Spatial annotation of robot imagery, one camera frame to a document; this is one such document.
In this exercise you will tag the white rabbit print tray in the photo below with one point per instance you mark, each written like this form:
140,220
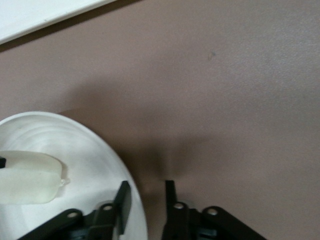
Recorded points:
37,12

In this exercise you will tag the translucent white block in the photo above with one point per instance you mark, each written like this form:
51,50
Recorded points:
30,180

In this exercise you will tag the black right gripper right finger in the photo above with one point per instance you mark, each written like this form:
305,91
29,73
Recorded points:
175,220

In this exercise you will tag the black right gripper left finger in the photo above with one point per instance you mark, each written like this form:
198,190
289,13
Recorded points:
123,207

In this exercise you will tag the brown table cover mat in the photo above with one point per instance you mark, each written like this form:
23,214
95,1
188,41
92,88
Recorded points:
225,112

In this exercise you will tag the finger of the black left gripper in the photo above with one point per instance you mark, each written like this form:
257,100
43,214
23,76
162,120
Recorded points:
2,162

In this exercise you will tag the white round plate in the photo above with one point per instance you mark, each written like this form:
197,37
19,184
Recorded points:
82,155

